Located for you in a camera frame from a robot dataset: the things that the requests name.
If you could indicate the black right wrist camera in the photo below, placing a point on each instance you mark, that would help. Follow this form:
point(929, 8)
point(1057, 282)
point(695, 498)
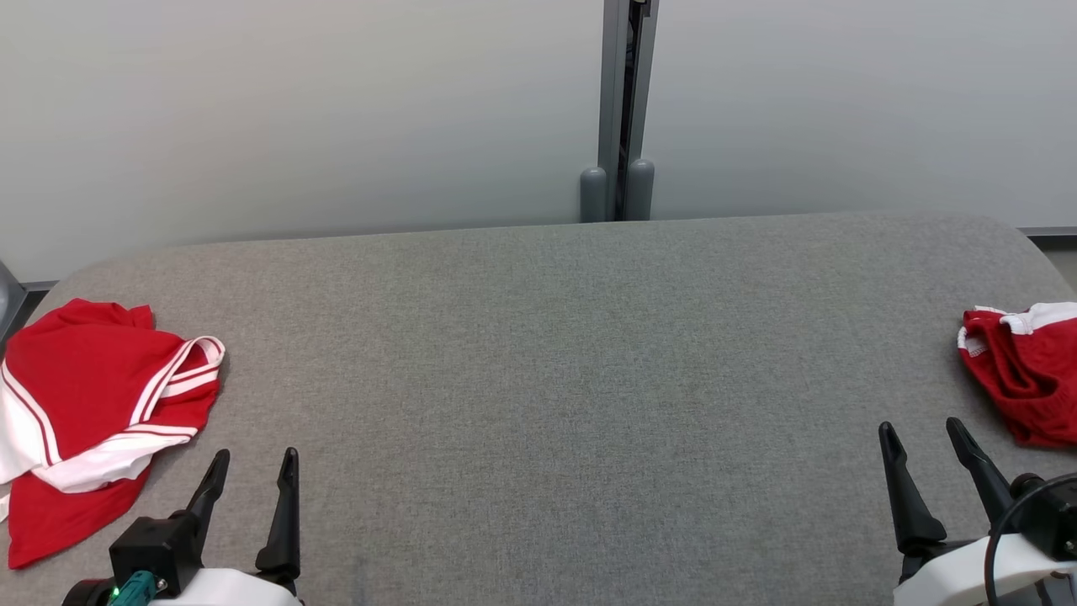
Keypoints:
point(1052, 513)

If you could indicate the red shorts with white band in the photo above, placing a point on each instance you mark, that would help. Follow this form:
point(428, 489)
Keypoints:
point(1031, 379)

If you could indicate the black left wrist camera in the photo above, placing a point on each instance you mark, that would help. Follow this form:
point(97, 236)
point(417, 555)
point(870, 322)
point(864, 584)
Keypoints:
point(156, 547)

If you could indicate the grey cylinder post foot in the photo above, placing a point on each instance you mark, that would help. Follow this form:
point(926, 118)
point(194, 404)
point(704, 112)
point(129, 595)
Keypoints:
point(593, 195)
point(640, 189)

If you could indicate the grey slanted metal bar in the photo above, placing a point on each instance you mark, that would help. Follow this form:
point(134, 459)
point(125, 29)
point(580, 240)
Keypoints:
point(8, 303)

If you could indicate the teal left camera connector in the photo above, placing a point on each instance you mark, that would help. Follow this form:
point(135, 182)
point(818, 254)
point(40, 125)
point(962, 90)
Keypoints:
point(135, 589)

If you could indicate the grey metal partition post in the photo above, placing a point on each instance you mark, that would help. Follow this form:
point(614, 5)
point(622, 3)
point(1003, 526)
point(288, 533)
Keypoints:
point(627, 76)

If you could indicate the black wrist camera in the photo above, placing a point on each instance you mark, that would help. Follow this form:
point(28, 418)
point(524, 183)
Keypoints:
point(156, 547)
point(1052, 513)

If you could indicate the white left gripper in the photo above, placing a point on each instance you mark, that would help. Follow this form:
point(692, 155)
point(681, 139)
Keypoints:
point(227, 589)

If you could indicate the dark grey baseboard strip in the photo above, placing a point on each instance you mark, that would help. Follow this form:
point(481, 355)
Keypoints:
point(1047, 231)
point(40, 285)

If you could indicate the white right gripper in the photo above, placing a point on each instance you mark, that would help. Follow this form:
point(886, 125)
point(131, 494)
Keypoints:
point(959, 576)

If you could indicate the red jersey with white trim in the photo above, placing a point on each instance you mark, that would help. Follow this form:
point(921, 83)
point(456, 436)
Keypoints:
point(84, 370)

